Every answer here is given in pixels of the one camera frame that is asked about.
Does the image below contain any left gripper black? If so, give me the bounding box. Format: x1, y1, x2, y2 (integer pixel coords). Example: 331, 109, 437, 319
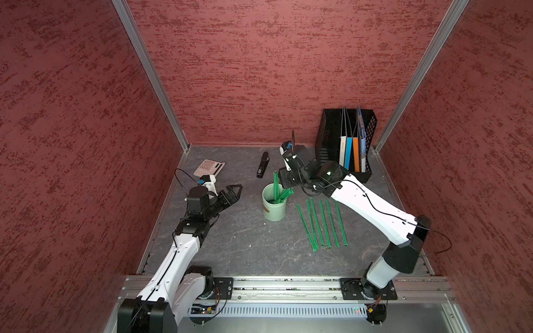
203, 185, 243, 220

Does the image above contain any green straw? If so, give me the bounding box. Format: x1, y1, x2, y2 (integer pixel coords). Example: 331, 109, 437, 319
326, 198, 340, 248
310, 198, 325, 247
335, 201, 348, 247
306, 199, 319, 251
296, 204, 317, 252
274, 188, 294, 204
319, 200, 331, 248
273, 171, 280, 204

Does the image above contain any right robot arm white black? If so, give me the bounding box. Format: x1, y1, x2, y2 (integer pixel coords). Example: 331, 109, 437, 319
279, 141, 431, 300

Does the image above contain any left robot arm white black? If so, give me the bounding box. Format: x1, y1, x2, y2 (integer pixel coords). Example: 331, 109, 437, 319
117, 183, 243, 332

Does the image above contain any pale green storage cup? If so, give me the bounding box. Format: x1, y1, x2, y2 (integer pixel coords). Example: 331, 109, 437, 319
262, 183, 287, 222

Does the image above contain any green straw upright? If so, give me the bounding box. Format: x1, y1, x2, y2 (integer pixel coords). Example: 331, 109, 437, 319
273, 171, 280, 204

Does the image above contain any black stapler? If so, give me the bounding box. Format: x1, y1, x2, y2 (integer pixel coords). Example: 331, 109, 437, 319
256, 151, 270, 178

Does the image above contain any black mesh file organizer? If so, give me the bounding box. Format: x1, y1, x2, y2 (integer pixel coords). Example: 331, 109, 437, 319
315, 108, 377, 183

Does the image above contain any blue spine folder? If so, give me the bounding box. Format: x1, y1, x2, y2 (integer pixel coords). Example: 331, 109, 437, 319
344, 108, 353, 171

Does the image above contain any orange spine folder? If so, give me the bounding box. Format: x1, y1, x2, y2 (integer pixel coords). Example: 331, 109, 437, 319
353, 125, 361, 173

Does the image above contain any light blue folder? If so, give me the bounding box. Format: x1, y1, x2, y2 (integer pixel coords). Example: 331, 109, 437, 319
358, 107, 366, 173

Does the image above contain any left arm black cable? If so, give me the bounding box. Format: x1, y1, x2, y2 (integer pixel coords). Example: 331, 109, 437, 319
174, 168, 201, 194

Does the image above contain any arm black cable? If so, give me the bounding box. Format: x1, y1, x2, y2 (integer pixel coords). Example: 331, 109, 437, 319
174, 168, 201, 194
324, 178, 453, 255

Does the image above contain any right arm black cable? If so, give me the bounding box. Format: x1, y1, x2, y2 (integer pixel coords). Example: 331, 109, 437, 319
324, 178, 453, 255

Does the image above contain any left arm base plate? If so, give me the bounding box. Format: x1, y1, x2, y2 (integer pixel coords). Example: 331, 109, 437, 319
208, 277, 234, 301

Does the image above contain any aluminium mounting rail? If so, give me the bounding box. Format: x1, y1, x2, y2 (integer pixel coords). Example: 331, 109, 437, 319
118, 274, 455, 304

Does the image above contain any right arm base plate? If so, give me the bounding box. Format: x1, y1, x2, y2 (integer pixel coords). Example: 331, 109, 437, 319
340, 278, 398, 302

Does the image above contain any left aluminium corner post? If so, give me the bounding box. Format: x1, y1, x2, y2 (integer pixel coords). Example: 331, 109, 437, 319
112, 0, 190, 153

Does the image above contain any aluminium corner post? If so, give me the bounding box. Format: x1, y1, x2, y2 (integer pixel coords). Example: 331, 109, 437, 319
374, 0, 469, 154
112, 0, 190, 153

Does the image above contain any right aluminium corner post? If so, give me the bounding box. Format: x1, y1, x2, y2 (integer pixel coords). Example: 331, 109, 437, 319
374, 0, 469, 154

